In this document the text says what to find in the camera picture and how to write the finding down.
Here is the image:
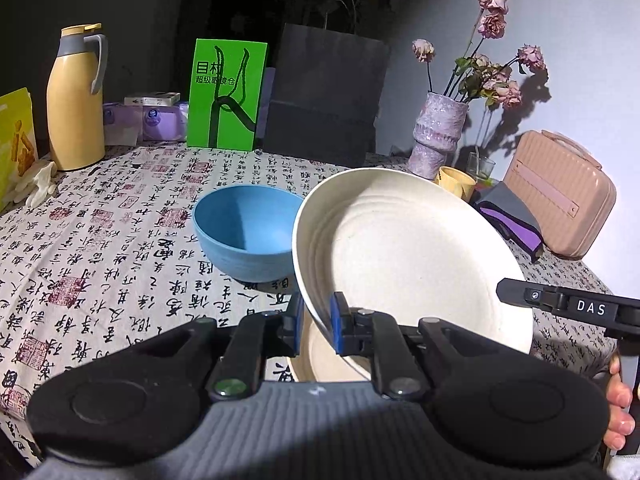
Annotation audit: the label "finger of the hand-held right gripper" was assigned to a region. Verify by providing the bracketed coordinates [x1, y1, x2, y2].
[496, 278, 569, 318]

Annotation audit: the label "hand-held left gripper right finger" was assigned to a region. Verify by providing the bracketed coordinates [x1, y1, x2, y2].
[330, 291, 506, 402]

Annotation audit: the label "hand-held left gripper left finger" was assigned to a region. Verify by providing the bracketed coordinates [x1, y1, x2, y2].
[127, 292, 306, 403]

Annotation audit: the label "cream plate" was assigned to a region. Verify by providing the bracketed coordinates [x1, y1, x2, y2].
[290, 317, 372, 383]
[291, 167, 535, 368]

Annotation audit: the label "blue bowl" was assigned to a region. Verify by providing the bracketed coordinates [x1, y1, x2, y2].
[193, 184, 303, 283]

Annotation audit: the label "person's right hand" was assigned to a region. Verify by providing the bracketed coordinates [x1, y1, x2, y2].
[604, 355, 637, 452]

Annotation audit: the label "purple grey cloth pouch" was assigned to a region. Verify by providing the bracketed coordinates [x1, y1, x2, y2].
[472, 183, 545, 263]

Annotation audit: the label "pink small suitcase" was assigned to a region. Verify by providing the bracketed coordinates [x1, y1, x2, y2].
[502, 130, 617, 260]

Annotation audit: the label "clear glass cup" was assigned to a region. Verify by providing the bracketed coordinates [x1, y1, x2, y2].
[466, 152, 496, 181]

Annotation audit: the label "yellow mug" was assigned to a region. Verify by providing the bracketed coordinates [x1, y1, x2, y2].
[434, 166, 477, 202]

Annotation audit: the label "calligraphy printed tablecloth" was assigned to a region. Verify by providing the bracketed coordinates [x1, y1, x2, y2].
[0, 141, 621, 468]

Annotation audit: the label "dark grey paper bag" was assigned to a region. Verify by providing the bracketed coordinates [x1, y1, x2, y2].
[262, 0, 391, 168]

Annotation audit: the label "purple tissue pack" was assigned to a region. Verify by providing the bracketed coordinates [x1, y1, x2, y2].
[102, 101, 190, 143]

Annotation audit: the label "small white flat box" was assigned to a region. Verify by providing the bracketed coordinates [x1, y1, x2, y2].
[124, 91, 181, 107]

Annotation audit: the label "dried pink roses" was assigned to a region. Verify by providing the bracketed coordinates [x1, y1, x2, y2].
[412, 0, 548, 111]

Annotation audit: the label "white rubber gloves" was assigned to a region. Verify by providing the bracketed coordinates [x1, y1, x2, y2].
[14, 161, 58, 208]

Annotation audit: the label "yellow thermos jug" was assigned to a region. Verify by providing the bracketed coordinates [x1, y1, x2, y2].
[46, 23, 109, 171]

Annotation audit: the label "yellow-green snack box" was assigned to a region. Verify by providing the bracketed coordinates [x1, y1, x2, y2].
[0, 87, 40, 211]

